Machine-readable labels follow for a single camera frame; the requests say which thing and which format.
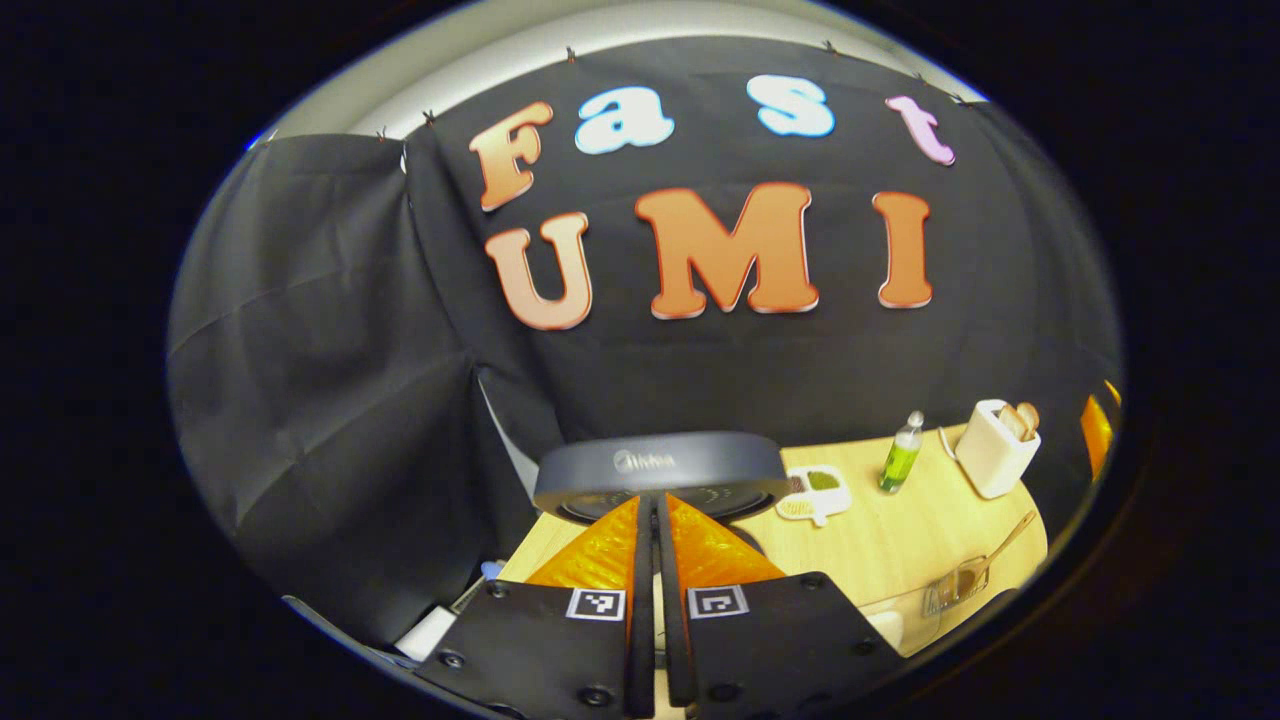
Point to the wooden spoon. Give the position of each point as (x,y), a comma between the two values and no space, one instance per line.
(1005,540)

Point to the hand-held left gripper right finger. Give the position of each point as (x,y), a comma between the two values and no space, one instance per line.
(672,600)

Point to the white toaster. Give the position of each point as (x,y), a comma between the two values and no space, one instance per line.
(990,460)

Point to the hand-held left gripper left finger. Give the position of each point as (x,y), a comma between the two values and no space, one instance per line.
(640,600)

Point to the bread slice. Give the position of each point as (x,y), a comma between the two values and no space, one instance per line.
(1030,415)
(1012,422)

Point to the white divided bean dish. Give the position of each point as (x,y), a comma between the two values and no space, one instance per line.
(815,492)

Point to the silver black rice cooker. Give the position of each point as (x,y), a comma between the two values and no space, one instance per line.
(660,465)

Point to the green label bottle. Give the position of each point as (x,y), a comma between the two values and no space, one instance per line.
(900,460)

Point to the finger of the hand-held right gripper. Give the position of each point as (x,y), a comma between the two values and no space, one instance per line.
(1097,430)

